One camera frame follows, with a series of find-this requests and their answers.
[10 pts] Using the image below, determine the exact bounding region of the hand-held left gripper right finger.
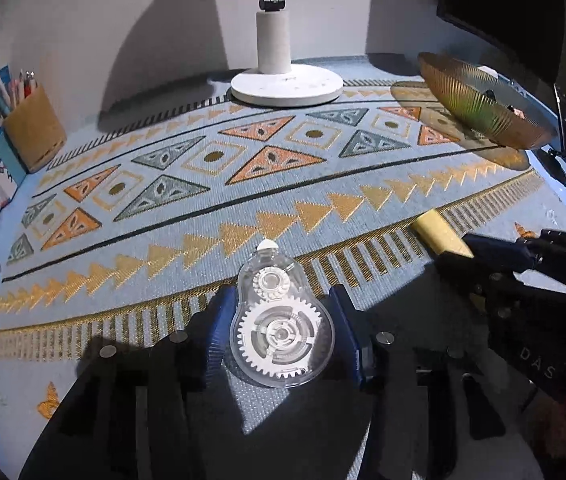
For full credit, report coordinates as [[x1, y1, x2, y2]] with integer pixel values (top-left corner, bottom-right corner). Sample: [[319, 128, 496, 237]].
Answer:
[[328, 285, 508, 480]]

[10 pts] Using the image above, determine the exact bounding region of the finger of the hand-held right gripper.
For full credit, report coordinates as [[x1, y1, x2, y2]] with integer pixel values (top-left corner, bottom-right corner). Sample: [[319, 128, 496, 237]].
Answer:
[[435, 254, 520, 317], [463, 229, 566, 297]]

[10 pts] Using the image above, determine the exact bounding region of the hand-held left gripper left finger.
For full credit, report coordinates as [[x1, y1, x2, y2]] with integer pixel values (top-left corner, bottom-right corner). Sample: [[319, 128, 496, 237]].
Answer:
[[18, 287, 238, 480]]

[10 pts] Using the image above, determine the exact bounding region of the yellow rectangular block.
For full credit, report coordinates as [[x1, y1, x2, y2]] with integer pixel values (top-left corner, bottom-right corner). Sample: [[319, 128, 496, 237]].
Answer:
[[409, 210, 476, 260]]

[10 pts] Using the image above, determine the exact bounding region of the clear correction tape dispenser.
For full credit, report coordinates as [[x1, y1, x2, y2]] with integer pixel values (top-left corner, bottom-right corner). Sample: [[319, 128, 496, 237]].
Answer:
[[229, 239, 336, 390]]

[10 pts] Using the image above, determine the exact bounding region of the amber ribbed glass bowl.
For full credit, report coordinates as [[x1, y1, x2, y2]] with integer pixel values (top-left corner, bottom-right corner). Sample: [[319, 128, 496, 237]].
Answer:
[[418, 51, 558, 151]]

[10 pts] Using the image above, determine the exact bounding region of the blue patterned woven mat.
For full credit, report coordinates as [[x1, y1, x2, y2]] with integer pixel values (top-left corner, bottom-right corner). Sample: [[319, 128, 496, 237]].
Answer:
[[0, 57, 558, 480]]

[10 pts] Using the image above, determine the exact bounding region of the white desk lamp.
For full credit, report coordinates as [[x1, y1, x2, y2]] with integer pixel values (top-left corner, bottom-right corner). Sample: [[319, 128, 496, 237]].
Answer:
[[230, 0, 344, 108]]

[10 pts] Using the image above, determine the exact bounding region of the black monitor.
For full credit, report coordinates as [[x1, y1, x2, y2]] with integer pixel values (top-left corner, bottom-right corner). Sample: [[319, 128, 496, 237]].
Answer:
[[435, 0, 566, 86]]

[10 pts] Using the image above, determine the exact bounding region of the brown wooden pen holder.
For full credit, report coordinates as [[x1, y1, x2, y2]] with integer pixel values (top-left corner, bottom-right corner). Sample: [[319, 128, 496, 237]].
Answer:
[[3, 84, 68, 173]]

